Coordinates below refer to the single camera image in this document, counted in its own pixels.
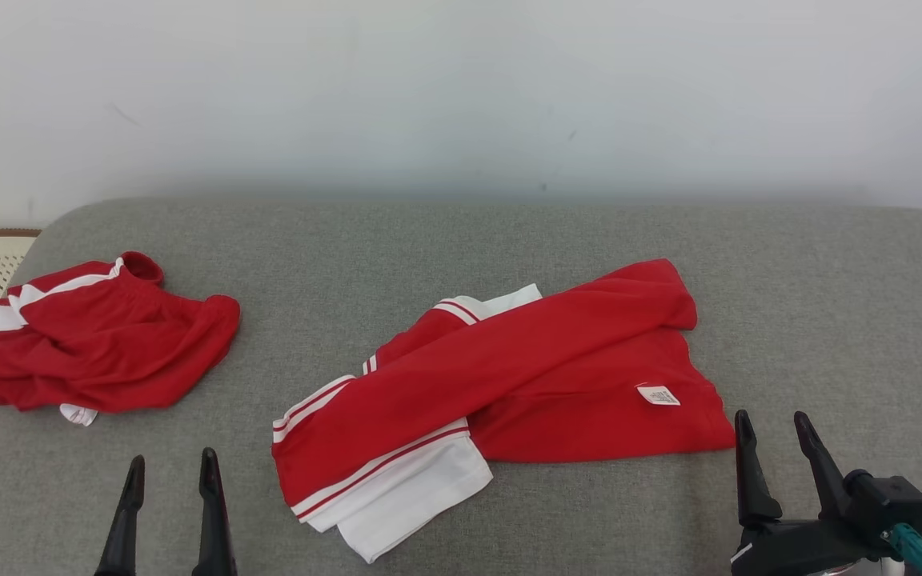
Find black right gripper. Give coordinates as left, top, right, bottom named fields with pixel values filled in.
left=730, top=410, right=898, bottom=576

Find red basketball jersey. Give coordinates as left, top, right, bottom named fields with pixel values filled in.
left=271, top=258, right=736, bottom=564

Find red shorts with white stripe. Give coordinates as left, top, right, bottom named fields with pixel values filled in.
left=0, top=251, right=242, bottom=427

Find teal cable connector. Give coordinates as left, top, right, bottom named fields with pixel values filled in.
left=889, top=524, right=922, bottom=576

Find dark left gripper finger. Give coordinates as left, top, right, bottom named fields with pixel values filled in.
left=192, top=447, right=238, bottom=576
left=94, top=455, right=146, bottom=576

